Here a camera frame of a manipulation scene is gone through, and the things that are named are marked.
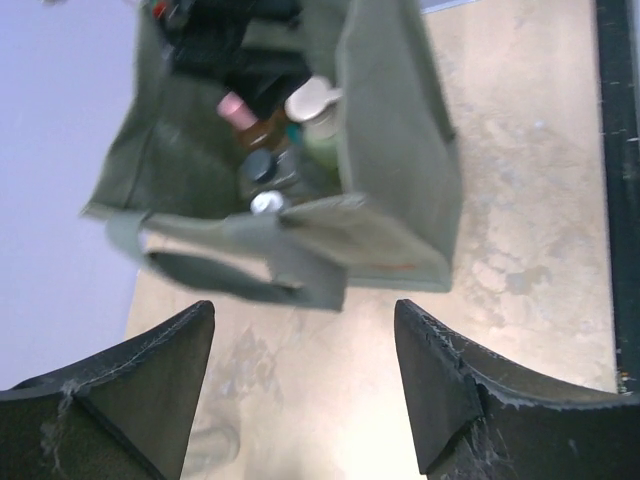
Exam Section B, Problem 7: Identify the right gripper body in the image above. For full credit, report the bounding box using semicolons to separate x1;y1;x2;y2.
145;1;310;80

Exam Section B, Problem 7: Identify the clear bottle dark label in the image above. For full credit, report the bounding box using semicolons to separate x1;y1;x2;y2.
239;148;298;198

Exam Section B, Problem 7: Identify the orange bottle pink cap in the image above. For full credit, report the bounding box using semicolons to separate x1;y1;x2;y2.
217;92;279;152

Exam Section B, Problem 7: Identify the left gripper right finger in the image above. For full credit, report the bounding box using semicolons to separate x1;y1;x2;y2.
394;300;639;479

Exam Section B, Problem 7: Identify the green canvas bag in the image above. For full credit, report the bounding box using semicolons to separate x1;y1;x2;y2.
83;1;462;311

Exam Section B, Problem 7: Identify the green bottle beige cap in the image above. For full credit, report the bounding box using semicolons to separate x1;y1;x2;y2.
285;75;343;173

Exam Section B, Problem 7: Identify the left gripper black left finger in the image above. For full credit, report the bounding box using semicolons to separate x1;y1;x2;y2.
1;301;215;479

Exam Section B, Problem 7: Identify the silver squeeze tube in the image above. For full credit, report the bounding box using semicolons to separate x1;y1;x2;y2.
187;423;240;470

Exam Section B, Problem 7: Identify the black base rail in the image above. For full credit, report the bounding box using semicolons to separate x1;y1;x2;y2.
595;0;639;394

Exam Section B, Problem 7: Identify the amber bottle white cap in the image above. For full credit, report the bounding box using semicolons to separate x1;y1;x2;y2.
250;190;291;215

